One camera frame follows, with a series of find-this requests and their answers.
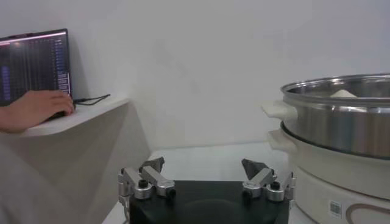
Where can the white steamed baozi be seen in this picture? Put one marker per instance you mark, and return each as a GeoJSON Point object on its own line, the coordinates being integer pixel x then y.
{"type": "Point", "coordinates": [343, 94]}

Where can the white side table with mouse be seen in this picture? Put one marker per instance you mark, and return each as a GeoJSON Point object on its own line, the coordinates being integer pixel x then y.
{"type": "Point", "coordinates": [100, 134]}

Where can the black laptop with dark screen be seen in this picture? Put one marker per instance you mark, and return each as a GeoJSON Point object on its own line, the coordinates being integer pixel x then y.
{"type": "Point", "coordinates": [33, 67]}

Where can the person's bare forearm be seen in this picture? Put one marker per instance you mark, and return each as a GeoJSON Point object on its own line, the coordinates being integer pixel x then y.
{"type": "Point", "coordinates": [3, 120]}

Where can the cream electric cooking pot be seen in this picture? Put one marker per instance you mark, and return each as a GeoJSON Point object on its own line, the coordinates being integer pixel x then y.
{"type": "Point", "coordinates": [320, 179]}

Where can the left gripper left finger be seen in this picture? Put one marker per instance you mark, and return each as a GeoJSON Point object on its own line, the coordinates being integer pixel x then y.
{"type": "Point", "coordinates": [152, 181]}

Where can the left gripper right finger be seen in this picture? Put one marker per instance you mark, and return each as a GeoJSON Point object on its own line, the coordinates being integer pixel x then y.
{"type": "Point", "coordinates": [262, 179]}

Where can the person's bare hand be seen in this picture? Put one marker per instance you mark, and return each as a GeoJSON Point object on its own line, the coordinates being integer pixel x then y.
{"type": "Point", "coordinates": [39, 108]}

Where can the steel perforated steamer basket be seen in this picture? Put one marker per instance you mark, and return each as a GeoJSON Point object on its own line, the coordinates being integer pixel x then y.
{"type": "Point", "coordinates": [335, 128]}

